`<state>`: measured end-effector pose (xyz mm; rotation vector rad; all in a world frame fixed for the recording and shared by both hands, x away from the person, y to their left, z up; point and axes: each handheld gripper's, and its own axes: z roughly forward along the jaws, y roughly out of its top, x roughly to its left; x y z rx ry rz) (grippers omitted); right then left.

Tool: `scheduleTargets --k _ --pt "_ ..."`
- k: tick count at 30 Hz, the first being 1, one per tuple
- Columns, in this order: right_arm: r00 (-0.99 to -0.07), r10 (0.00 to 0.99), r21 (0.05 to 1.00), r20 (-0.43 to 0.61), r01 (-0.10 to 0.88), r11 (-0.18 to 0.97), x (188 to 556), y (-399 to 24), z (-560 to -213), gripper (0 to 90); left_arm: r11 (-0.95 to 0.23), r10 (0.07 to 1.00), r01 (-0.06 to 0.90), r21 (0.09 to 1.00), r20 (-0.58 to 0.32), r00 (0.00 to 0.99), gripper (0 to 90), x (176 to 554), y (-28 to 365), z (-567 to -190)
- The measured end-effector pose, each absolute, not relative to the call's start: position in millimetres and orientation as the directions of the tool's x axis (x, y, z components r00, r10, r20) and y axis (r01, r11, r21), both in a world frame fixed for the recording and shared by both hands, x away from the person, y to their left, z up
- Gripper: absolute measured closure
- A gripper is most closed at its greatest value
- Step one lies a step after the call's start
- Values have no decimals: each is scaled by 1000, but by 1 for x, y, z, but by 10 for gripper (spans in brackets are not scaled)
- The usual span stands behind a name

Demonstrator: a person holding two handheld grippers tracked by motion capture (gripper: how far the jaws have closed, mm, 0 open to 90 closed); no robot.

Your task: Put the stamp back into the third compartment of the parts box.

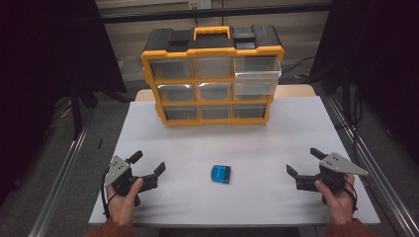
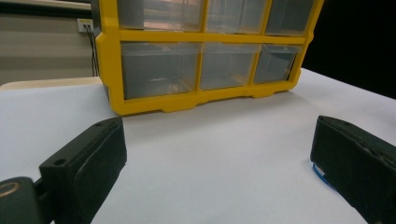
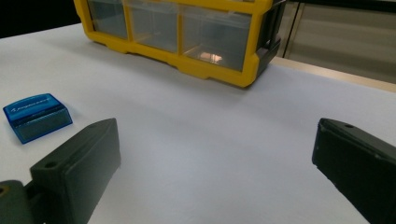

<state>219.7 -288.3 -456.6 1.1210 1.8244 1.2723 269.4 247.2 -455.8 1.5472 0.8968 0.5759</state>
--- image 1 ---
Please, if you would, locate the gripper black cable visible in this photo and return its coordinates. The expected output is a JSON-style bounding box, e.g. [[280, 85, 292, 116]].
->
[[100, 167, 119, 221], [343, 179, 360, 213]]

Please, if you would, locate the black horizontal bar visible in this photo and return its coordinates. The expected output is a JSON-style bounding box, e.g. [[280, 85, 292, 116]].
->
[[98, 2, 333, 25]]

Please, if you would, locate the yellow black drawer organizer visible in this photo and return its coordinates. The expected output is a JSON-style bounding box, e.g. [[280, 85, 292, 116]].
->
[[140, 23, 286, 127]]

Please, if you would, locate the black metal stand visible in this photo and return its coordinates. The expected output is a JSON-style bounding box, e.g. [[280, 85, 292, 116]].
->
[[67, 74, 100, 141], [335, 62, 365, 132]]

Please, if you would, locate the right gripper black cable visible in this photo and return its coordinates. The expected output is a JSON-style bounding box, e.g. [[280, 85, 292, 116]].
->
[[343, 179, 360, 213]]

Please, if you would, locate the black floor cable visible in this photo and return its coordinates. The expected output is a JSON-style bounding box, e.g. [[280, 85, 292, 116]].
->
[[281, 55, 316, 81]]

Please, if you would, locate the person's right hand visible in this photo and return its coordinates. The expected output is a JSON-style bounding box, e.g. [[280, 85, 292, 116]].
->
[[313, 173, 358, 227]]

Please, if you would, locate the set of closed clear drawers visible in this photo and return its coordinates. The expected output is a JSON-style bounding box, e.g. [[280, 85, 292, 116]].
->
[[149, 56, 267, 120]]

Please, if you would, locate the small blue plastic block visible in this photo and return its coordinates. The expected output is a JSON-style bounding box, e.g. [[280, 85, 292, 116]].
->
[[210, 164, 232, 185]]

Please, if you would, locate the person's left hand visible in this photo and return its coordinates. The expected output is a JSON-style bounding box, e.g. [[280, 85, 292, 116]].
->
[[105, 177, 144, 228]]

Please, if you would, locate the white wall outlet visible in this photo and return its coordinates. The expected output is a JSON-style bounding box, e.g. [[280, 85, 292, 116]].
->
[[188, 0, 212, 11]]

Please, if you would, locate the aluminium floor rail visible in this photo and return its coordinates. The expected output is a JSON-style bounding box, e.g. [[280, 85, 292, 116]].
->
[[324, 97, 419, 237], [27, 124, 91, 237]]

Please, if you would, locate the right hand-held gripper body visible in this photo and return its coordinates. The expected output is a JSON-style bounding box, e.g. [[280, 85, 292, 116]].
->
[[294, 151, 370, 205]]

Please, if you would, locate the yellow floor cable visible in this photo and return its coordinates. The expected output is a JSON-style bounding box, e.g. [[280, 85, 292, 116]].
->
[[58, 98, 74, 120]]

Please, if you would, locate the pulled-out clear plastic drawer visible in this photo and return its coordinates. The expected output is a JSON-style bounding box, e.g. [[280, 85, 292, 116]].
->
[[233, 55, 283, 101]]

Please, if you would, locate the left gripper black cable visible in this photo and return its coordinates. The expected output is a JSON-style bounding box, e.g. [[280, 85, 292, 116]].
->
[[100, 167, 119, 221]]

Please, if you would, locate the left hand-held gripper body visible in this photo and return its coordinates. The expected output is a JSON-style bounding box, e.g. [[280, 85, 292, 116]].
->
[[104, 155, 160, 207]]

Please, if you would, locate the black curtain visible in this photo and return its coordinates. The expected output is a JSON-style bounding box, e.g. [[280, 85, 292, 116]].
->
[[0, 0, 127, 206], [309, 0, 419, 164]]

